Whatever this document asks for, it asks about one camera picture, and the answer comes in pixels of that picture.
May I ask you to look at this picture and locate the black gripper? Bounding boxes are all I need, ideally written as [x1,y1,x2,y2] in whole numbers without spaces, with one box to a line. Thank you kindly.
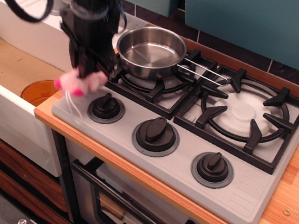
[60,8,118,79]

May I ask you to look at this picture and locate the pink stuffed pig toy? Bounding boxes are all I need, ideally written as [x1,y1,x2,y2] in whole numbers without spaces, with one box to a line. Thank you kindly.
[49,65,109,127]

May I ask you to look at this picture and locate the stainless steel pan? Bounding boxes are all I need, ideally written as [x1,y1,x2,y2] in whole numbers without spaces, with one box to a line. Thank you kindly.
[116,26,226,81]

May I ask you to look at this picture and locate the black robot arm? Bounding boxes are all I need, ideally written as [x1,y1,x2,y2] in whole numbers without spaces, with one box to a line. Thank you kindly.
[60,0,123,79]

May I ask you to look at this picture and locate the black left stove knob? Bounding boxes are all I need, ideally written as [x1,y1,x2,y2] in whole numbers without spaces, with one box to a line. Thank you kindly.
[87,93,125,124]

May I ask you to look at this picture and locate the black stove knob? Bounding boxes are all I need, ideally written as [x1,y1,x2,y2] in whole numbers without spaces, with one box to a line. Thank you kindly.
[132,117,180,158]
[87,93,125,124]
[191,152,234,189]

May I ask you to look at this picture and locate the black middle stove knob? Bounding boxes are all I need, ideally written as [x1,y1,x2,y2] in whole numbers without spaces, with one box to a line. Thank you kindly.
[132,117,180,158]

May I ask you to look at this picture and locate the grey toy stove top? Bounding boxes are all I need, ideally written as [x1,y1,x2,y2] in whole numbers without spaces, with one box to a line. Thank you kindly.
[38,21,299,224]

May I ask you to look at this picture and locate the black right stove knob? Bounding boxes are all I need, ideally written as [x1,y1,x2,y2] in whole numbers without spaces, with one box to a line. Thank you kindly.
[191,152,234,189]

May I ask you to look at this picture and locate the white toy sink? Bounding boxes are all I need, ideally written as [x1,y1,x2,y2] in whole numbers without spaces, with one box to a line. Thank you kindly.
[0,0,71,177]

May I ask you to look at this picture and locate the black left burner grate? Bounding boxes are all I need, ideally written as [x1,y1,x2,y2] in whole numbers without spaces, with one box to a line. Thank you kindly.
[106,49,218,119]

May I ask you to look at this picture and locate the black burner grate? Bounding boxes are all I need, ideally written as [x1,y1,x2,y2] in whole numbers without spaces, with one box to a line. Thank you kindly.
[174,65,299,175]
[106,49,218,119]

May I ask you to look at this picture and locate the wooden drawer fronts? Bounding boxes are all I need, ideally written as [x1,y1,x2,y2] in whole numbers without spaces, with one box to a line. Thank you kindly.
[0,139,72,224]

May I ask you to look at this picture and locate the black right burner grate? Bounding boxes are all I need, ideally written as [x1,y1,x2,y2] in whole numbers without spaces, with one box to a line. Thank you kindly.
[174,65,299,175]

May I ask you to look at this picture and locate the oven door with handle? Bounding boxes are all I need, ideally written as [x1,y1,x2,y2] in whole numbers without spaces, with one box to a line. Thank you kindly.
[63,153,214,224]

